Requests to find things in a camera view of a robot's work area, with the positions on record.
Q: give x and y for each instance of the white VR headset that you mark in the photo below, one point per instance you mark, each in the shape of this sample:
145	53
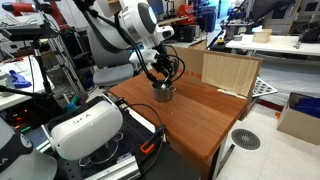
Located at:
86	130

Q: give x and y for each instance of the white work table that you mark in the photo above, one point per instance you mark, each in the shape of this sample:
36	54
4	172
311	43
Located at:
276	45

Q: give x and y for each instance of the small wooden box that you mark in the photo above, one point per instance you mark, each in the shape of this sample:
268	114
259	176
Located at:
262	35

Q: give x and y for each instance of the yellow emergency stop button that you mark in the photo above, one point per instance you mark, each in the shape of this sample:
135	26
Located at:
220	41

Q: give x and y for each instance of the cardboard box with blue contents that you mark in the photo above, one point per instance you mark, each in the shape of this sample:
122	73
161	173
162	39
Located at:
300	120

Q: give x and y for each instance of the round floor drain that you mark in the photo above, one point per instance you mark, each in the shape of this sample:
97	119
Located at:
245	139

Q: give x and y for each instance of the grey office chair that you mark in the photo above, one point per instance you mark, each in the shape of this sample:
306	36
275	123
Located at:
113	75

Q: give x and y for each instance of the blue glove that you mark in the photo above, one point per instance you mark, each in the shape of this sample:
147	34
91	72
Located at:
18	80

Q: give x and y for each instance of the red machine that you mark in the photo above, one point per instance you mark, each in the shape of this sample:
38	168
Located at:
186	13

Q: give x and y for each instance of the black bag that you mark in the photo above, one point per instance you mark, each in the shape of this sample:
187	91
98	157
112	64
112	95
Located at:
310	33

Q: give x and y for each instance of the grey tape roll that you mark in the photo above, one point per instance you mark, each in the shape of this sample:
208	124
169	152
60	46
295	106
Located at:
237	37

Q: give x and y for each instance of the black tripod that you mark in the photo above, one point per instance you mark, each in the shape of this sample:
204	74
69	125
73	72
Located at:
41	73

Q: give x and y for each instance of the black desk leg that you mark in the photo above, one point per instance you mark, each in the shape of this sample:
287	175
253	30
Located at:
226	159

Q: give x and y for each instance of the orange clamp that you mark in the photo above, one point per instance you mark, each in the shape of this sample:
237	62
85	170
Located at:
147	147

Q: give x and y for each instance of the small steel pot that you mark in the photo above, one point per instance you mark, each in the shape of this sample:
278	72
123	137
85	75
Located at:
163	93

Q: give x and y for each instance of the aluminium rail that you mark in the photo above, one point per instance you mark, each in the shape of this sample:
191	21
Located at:
116	168

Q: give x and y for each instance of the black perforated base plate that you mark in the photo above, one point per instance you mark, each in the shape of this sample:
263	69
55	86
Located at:
133	140

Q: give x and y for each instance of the red robot arm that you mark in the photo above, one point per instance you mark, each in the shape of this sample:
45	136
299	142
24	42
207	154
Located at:
36	8

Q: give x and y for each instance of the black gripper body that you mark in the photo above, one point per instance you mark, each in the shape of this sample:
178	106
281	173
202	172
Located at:
165	66

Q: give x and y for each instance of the white tape strip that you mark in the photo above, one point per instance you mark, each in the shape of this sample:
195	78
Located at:
231	93

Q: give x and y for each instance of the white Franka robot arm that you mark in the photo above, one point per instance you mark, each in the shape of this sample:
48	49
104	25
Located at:
136	20

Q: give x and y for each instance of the light wooden panel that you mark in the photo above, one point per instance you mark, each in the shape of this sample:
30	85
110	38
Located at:
228	73

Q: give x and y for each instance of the white perforated panel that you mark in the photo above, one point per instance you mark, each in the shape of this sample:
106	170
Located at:
263	87

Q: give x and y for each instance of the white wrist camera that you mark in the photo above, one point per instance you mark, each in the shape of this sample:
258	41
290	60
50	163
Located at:
145	56

